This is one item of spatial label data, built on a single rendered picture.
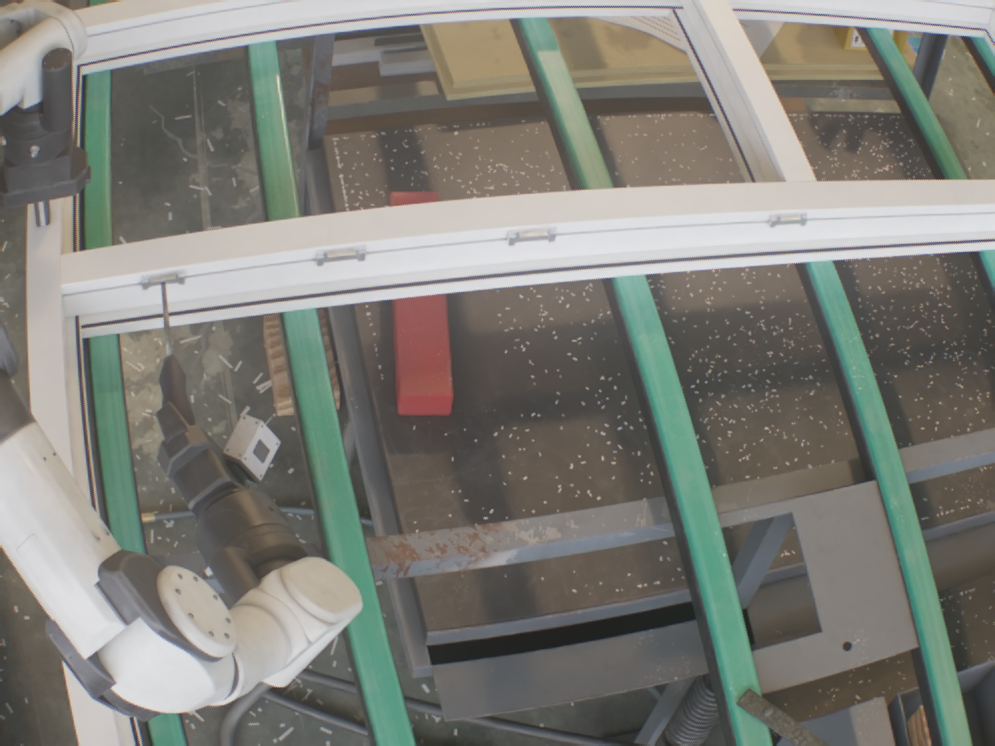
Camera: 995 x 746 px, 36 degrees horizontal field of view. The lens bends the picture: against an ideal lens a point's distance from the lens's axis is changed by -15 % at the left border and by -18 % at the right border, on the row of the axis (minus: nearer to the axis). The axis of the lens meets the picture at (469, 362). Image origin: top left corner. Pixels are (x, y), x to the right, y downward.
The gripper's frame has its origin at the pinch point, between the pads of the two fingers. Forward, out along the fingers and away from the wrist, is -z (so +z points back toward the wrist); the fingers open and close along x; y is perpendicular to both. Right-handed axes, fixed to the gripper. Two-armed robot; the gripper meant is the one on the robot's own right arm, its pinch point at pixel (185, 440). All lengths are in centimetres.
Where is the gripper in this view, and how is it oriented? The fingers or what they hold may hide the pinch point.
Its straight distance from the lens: 159.4
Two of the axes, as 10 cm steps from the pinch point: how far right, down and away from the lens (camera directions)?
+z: 5.0, 6.5, -5.7
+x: -3.2, -4.8, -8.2
